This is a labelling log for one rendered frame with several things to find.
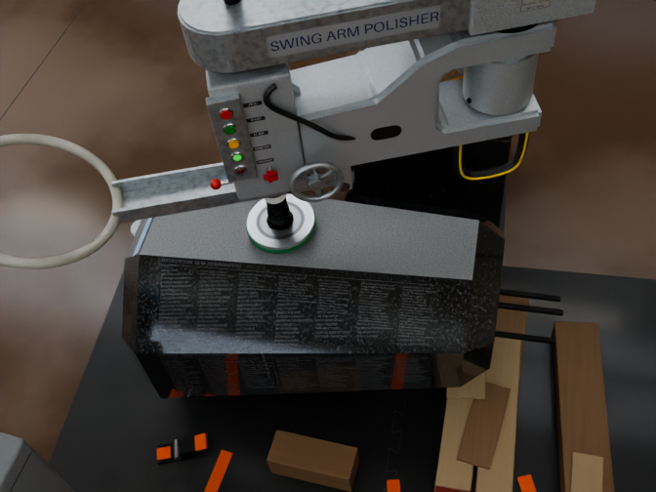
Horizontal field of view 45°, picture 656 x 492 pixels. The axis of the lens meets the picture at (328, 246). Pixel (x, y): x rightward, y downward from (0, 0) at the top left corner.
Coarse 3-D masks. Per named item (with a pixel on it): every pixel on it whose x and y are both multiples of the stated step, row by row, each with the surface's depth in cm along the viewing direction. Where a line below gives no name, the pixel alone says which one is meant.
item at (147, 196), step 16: (144, 176) 231; (160, 176) 231; (176, 176) 232; (192, 176) 233; (208, 176) 235; (224, 176) 235; (352, 176) 229; (128, 192) 234; (144, 192) 233; (160, 192) 233; (176, 192) 232; (192, 192) 232; (208, 192) 232; (224, 192) 226; (288, 192) 228; (128, 208) 224; (144, 208) 224; (160, 208) 226; (176, 208) 227; (192, 208) 228
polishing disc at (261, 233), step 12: (264, 204) 253; (288, 204) 252; (300, 204) 252; (252, 216) 250; (264, 216) 250; (300, 216) 249; (312, 216) 248; (252, 228) 247; (264, 228) 247; (288, 228) 246; (300, 228) 246; (312, 228) 247; (264, 240) 244; (276, 240) 244; (288, 240) 243; (300, 240) 243
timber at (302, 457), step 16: (288, 432) 284; (272, 448) 281; (288, 448) 280; (304, 448) 280; (320, 448) 279; (336, 448) 279; (352, 448) 278; (272, 464) 280; (288, 464) 277; (304, 464) 277; (320, 464) 276; (336, 464) 276; (352, 464) 275; (320, 480) 280; (336, 480) 276; (352, 480) 280
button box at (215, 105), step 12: (228, 96) 191; (216, 108) 191; (240, 108) 193; (216, 120) 194; (228, 120) 195; (240, 120) 196; (216, 132) 197; (240, 132) 199; (240, 144) 202; (228, 156) 205; (252, 156) 206; (228, 168) 208; (252, 168) 210; (228, 180) 212; (240, 180) 212
